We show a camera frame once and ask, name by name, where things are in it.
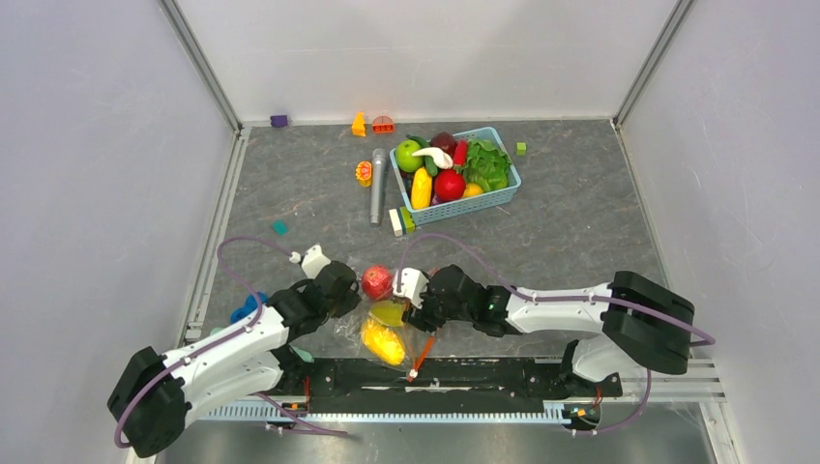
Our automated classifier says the red toy apple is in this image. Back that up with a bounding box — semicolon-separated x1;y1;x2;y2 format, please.
362;266;394;302

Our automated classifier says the clear zip top bag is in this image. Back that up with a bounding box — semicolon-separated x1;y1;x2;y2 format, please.
345;264;437;384

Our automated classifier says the yellow-green toy fruit slice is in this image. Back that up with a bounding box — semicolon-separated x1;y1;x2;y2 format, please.
368;301;407;327

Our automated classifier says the yellow toy mango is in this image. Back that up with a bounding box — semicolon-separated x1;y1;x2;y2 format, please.
362;319;406;366

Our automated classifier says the red toy tomato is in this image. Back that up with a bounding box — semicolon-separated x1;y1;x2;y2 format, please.
433;169;466;203

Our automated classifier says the green toy cucumber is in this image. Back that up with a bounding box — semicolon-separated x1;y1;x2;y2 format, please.
405;134;439;178

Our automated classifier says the white toy garlic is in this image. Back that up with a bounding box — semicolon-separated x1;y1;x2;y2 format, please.
412;147;454;169

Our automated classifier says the red toy chili pepper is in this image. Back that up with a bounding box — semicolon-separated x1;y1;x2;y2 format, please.
453;139;469;169

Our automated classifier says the dark red toy peach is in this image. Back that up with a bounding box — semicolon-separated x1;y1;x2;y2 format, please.
429;131;457;157

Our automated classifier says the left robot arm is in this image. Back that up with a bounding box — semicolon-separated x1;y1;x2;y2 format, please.
106;261;362;458

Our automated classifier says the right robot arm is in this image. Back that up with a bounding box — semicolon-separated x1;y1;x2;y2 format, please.
393;265;694;394

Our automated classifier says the blue toy car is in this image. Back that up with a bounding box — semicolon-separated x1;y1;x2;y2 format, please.
230;292;267;324

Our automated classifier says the teal toy block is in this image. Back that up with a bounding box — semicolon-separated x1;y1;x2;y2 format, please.
271;220;289;236

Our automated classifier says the light blue plastic basket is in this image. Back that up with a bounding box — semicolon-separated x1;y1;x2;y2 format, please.
389;127;521;225

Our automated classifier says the white green toy block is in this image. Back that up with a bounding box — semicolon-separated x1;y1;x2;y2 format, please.
388;207;416;237

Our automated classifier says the yellow toy lemon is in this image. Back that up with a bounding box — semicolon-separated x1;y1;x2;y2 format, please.
462;183;484;198

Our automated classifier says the yellow toy corn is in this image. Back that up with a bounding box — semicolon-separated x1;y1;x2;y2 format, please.
410;167;433;210

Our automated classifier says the orange slice toy block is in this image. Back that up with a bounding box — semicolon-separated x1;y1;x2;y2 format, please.
355;160;372;188

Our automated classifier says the green toy lettuce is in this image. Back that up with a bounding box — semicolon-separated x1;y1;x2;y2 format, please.
457;139;512;193

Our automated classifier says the green toy apple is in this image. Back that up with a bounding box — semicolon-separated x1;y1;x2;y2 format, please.
395;139;425;174

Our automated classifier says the silver toy microphone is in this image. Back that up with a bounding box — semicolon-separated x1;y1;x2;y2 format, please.
369;148;389;227

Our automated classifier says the red semicircle toy block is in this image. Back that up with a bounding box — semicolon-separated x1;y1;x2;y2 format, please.
371;115;395;134

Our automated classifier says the purple toy block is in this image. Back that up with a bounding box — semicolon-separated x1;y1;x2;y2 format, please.
269;114;289;129

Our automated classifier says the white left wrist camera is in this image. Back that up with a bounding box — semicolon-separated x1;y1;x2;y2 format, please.
288;244;332;278

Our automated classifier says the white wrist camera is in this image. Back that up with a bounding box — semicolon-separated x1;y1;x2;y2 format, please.
288;244;332;278
393;268;429;309

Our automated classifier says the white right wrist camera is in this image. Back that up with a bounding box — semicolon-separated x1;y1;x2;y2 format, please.
393;268;429;309

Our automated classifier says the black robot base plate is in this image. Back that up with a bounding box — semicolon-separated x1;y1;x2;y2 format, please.
265;357;624;415

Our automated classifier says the white slotted cable duct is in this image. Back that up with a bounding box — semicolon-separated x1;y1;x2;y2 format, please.
201;398;571;425

